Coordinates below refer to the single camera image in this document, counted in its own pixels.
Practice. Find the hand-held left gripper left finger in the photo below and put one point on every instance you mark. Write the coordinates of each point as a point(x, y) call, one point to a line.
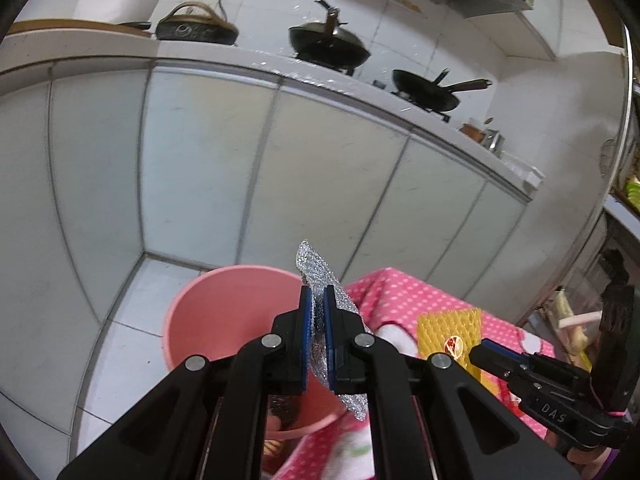
point(303, 340)

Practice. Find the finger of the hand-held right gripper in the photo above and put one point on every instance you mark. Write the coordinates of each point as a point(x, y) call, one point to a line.
point(550, 410)
point(502, 350)

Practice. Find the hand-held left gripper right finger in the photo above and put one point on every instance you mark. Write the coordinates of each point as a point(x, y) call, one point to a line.
point(329, 340)

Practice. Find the yellow mesh cloth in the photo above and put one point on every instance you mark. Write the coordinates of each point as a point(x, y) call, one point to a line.
point(445, 327)

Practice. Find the silver glitter cloth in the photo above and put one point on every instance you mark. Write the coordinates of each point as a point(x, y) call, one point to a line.
point(320, 270)

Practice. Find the pink plastic bucket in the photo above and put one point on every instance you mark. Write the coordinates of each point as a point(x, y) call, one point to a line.
point(225, 310)

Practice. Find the white rolling pin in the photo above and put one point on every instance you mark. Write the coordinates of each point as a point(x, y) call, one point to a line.
point(580, 320)

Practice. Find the clear plastic container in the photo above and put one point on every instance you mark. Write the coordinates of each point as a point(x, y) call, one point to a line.
point(575, 345)

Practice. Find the pink polka-dot printed blanket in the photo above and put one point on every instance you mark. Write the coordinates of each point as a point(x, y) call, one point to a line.
point(395, 295)

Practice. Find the white plastic box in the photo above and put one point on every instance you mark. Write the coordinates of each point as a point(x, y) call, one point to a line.
point(525, 175)

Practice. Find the white kitchen counter cabinet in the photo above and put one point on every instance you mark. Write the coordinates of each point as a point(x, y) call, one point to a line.
point(200, 160)

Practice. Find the metal shelf rack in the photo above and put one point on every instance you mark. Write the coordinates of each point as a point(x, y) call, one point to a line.
point(627, 110)

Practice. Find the black wok with spatula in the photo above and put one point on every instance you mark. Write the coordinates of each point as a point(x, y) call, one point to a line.
point(327, 45)

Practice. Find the white rice cooker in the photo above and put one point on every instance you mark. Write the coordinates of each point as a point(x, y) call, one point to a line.
point(117, 0)

